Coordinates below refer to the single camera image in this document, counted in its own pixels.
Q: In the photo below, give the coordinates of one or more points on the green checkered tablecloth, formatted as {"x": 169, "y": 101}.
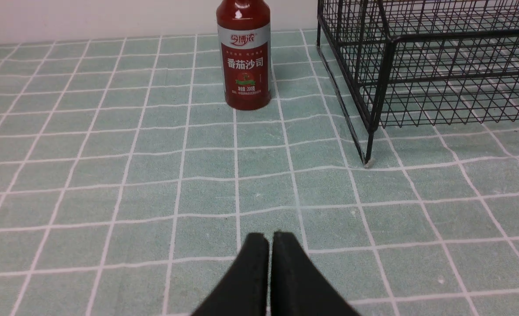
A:
{"x": 127, "y": 186}

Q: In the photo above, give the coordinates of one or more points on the red ketchup bottle yellow cap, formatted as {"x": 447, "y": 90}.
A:
{"x": 244, "y": 30}

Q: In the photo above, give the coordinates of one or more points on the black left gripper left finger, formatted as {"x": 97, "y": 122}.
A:
{"x": 243, "y": 289}

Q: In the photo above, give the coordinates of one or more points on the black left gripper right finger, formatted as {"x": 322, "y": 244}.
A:
{"x": 298, "y": 288}

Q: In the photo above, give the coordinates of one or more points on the black wire mesh rack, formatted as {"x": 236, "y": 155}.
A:
{"x": 420, "y": 62}

